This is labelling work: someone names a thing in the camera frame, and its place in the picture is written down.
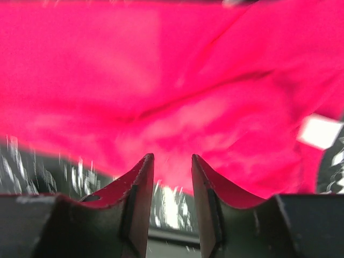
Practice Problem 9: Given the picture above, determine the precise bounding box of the red t shirt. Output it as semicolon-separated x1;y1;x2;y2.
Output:
1;1;343;198

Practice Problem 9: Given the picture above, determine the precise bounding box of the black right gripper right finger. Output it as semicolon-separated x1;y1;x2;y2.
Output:
192;155;343;257

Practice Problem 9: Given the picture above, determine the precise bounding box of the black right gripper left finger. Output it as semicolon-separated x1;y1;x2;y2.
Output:
1;153;154;257

